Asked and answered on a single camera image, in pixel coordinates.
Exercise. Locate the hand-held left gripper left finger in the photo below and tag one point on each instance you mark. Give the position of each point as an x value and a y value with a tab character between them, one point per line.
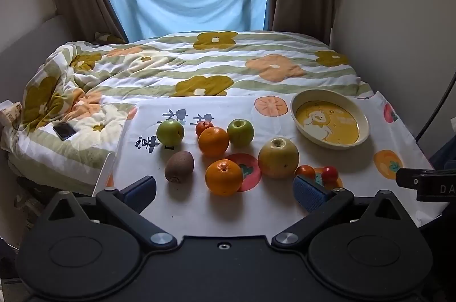
142	188

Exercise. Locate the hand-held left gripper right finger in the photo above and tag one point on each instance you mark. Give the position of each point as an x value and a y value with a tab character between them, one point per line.
306	194

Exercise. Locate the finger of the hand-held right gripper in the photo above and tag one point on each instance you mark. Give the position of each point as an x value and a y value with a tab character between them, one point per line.
408	178

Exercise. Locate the small orange tomato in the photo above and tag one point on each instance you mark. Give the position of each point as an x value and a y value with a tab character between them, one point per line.
305	172

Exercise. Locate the small red tomato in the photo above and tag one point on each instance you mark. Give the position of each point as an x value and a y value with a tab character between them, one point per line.
330	174

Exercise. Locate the brown kiwi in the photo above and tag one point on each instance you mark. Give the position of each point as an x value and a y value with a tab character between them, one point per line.
179	166

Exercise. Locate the large yellow apple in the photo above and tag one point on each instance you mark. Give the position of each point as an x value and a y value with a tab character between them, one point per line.
278	158

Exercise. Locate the green apple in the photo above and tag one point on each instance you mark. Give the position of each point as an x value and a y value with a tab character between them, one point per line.
170	132
240	132

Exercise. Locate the cream bowl with yellow print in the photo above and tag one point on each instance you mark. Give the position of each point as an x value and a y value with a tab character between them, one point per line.
329	120

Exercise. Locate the orange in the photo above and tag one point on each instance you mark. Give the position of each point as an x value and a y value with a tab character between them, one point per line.
223	177
213	142

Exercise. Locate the white persimmon print tablecloth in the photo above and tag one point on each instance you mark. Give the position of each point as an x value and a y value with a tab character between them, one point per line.
356	177

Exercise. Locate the black smartphone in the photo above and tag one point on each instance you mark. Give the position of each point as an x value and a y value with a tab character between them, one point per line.
64	131

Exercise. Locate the floral striped quilt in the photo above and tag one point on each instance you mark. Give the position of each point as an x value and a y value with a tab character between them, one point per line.
221	66

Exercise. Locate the small cardboard box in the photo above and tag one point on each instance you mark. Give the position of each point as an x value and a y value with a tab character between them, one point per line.
10	113

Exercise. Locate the floral pillow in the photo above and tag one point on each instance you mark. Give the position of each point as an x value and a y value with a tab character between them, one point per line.
107	37

